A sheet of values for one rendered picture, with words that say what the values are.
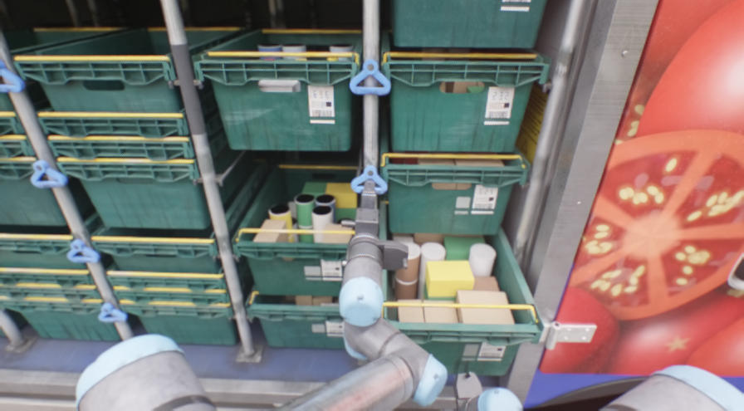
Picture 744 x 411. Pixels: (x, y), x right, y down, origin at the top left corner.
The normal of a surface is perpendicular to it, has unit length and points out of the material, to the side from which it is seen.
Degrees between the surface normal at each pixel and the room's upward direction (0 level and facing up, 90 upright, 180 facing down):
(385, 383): 40
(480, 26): 97
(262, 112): 92
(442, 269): 2
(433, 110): 96
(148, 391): 12
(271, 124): 94
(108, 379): 18
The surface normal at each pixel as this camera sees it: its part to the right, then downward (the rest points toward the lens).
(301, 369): 0.00, -0.88
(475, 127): -0.03, 0.51
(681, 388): -0.16, -0.98
